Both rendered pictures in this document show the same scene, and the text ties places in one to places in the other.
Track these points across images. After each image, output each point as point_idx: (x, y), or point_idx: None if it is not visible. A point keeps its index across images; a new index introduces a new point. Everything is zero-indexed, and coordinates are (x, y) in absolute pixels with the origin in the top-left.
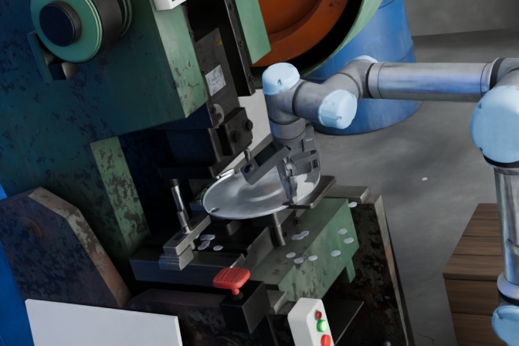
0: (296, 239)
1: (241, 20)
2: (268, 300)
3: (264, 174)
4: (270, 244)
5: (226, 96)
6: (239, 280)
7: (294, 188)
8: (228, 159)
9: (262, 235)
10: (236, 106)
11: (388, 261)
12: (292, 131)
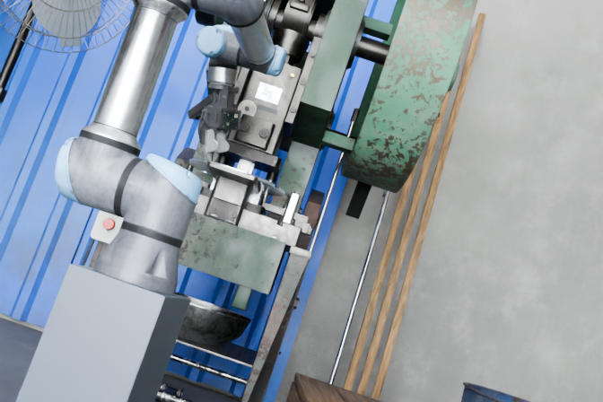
0: None
1: (313, 67)
2: None
3: (196, 112)
4: (203, 211)
5: (272, 111)
6: None
7: (199, 129)
8: (240, 150)
9: (200, 196)
10: (276, 126)
11: (271, 320)
12: (210, 74)
